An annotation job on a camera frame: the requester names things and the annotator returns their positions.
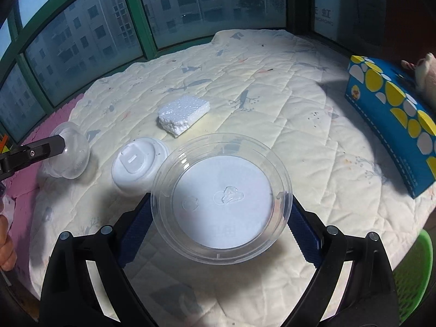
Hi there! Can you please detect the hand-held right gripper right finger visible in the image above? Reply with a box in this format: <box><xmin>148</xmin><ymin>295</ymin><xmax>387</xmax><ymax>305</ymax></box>
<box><xmin>284</xmin><ymin>194</ymin><xmax>399</xmax><ymax>327</ymax></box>

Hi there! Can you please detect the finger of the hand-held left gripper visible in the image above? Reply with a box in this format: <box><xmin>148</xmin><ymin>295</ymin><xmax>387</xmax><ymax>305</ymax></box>
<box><xmin>0</xmin><ymin>134</ymin><xmax>66</xmax><ymax>181</ymax></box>

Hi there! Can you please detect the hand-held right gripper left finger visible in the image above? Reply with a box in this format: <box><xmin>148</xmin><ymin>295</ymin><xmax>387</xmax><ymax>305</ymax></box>
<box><xmin>40</xmin><ymin>192</ymin><xmax>154</xmax><ymax>327</ymax></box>

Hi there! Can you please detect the clear dome plastic lid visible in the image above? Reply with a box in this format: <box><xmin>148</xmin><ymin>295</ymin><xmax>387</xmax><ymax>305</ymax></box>
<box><xmin>44</xmin><ymin>122</ymin><xmax>91</xmax><ymax>180</ymax></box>

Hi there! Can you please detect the clear round plastic bowl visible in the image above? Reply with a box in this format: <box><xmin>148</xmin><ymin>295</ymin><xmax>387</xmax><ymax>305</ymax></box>
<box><xmin>151</xmin><ymin>134</ymin><xmax>293</xmax><ymax>264</ymax></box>

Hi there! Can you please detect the green plastic mesh basket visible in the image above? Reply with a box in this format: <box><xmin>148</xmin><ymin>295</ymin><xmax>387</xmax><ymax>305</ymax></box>
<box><xmin>392</xmin><ymin>229</ymin><xmax>433</xmax><ymax>321</ymax></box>

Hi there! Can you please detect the person's left hand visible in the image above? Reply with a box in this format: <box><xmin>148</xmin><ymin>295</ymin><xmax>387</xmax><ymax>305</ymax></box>
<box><xmin>0</xmin><ymin>214</ymin><xmax>16</xmax><ymax>271</ymax></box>

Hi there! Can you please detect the pink foam mat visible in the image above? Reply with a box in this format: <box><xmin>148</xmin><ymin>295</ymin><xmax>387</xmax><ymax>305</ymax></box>
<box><xmin>0</xmin><ymin>93</ymin><xmax>86</xmax><ymax>232</ymax></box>

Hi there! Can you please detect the white cup lid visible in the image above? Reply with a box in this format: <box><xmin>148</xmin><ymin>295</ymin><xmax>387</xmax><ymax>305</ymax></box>
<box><xmin>111</xmin><ymin>138</ymin><xmax>170</xmax><ymax>191</ymax></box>

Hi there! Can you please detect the white styrofoam block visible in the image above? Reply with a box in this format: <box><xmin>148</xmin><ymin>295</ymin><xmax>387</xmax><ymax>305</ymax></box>
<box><xmin>158</xmin><ymin>93</ymin><xmax>210</xmax><ymax>138</ymax></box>

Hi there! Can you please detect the cream quilted blanket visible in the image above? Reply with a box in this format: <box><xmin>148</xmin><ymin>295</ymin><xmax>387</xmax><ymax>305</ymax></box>
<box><xmin>29</xmin><ymin>29</ymin><xmax>433</xmax><ymax>327</ymax></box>

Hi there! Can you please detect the blue box with dots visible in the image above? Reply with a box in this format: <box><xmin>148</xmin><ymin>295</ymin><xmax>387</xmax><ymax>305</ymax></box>
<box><xmin>344</xmin><ymin>55</ymin><xmax>436</xmax><ymax>199</ymax></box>

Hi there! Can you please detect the pink plush sheep toy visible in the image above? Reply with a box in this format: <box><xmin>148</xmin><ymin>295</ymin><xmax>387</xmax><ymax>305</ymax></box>
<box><xmin>401</xmin><ymin>53</ymin><xmax>436</xmax><ymax>110</ymax></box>

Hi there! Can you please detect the green window frame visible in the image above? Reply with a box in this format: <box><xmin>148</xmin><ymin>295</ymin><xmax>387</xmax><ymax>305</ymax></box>
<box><xmin>0</xmin><ymin>0</ymin><xmax>341</xmax><ymax>144</ymax></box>

